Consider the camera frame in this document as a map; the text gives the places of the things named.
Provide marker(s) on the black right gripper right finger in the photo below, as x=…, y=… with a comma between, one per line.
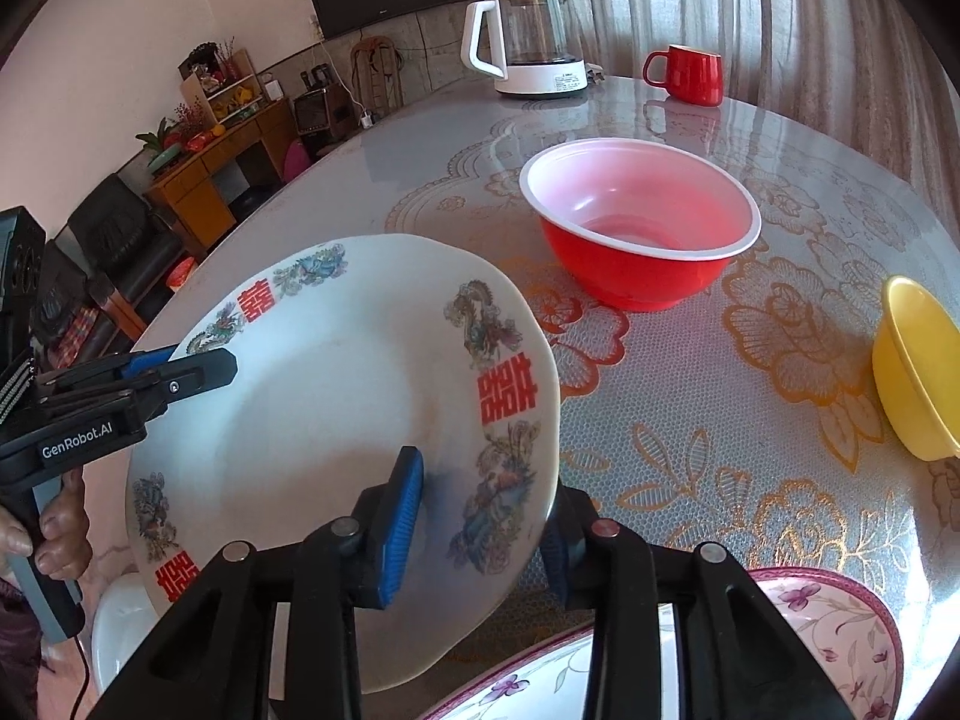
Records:
x=735, y=655

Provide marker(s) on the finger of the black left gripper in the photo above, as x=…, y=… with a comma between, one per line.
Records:
x=153, y=391
x=107, y=370

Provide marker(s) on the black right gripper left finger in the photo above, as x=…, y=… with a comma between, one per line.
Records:
x=271, y=633

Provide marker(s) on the white plate red characters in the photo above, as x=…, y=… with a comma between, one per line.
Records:
x=346, y=353

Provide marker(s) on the person's left hand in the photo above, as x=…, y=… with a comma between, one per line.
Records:
x=64, y=552

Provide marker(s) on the black leather armchair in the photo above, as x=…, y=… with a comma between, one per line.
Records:
x=104, y=276

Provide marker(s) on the small white flower plate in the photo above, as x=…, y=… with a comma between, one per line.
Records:
x=123, y=618

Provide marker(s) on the wooden cabinet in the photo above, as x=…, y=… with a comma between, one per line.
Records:
x=242, y=128

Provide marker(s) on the lace floral tablecloth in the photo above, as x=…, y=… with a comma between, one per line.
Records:
x=748, y=413

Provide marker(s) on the yellow plastic bowl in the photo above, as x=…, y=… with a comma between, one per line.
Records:
x=915, y=364

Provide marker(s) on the red plastic bowl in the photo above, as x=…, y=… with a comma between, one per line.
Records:
x=639, y=225

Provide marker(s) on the white glass electric kettle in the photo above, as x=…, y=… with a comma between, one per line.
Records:
x=524, y=46

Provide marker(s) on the red mug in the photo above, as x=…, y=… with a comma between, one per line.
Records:
x=693, y=76

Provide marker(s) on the sheer curtain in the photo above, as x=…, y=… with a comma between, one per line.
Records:
x=860, y=71

